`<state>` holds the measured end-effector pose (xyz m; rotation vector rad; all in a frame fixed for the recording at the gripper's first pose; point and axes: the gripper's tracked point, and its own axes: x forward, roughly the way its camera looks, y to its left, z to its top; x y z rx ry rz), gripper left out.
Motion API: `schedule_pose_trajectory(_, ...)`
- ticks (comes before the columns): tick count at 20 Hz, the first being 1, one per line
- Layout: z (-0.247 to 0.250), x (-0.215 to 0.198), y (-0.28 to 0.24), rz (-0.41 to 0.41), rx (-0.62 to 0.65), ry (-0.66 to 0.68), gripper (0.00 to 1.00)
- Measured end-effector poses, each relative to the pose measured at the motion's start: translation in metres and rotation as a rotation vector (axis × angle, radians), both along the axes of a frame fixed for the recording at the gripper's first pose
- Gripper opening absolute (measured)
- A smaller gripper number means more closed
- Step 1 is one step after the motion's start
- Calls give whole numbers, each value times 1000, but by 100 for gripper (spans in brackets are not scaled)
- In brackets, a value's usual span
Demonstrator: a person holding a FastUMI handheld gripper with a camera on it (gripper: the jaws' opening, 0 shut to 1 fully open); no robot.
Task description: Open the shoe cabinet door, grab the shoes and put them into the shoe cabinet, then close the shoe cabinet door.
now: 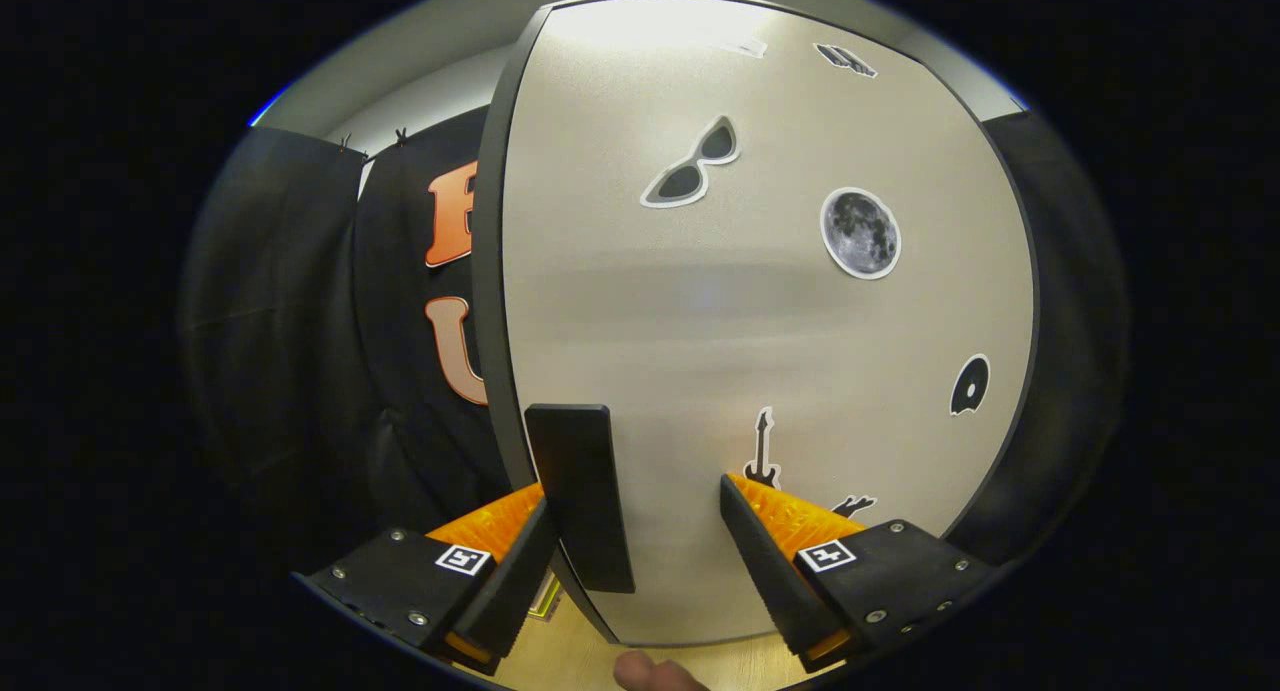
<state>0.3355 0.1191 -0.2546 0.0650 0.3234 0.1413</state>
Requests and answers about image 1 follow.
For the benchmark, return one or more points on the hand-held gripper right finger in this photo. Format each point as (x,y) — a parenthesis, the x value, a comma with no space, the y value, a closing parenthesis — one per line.
(765,561)

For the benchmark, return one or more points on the row of black clips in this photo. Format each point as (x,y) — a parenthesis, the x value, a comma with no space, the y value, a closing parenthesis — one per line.
(400,135)

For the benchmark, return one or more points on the dark grey shoe cabinet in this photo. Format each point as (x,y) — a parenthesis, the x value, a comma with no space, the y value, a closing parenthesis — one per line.
(485,271)

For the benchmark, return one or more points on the black backdrop cloth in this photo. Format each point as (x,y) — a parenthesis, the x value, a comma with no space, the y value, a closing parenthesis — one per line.
(280,371)

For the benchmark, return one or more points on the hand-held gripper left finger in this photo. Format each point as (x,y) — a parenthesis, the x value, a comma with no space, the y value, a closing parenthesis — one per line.
(510,581)

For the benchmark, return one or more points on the stack of books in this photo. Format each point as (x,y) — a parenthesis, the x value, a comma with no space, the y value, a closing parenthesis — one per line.
(546,599)

